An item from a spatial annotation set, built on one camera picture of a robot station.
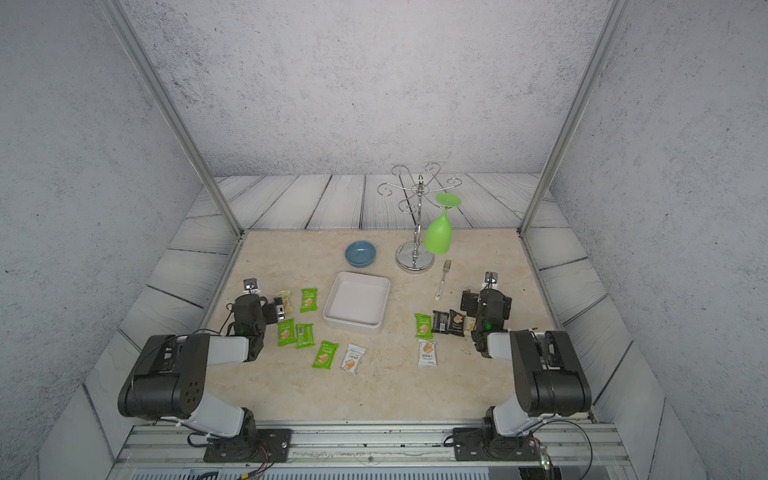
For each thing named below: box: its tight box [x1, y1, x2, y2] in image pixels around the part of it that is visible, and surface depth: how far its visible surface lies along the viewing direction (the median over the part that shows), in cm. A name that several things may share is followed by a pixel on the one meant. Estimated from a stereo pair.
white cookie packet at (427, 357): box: [417, 339, 437, 368], surface depth 89 cm
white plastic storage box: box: [322, 272, 391, 335], surface depth 101 cm
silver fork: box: [434, 259, 452, 301], surface depth 111 cm
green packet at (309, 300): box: [300, 288, 318, 313], surface depth 103 cm
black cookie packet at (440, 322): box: [432, 310, 449, 334], surface depth 96 cm
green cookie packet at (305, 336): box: [295, 323, 315, 349], surface depth 93 cm
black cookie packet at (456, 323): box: [448, 309, 466, 337], surface depth 95 cm
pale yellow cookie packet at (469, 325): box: [464, 316, 477, 337], surface depth 94 cm
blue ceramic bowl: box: [345, 241, 377, 268], surface depth 113 cm
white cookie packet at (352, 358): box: [340, 343, 367, 375], surface depth 88 cm
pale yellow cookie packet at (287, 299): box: [278, 289, 294, 314], surface depth 103 cm
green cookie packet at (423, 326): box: [414, 313, 433, 339], surface depth 95 cm
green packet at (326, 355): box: [312, 340, 339, 370], surface depth 89 cm
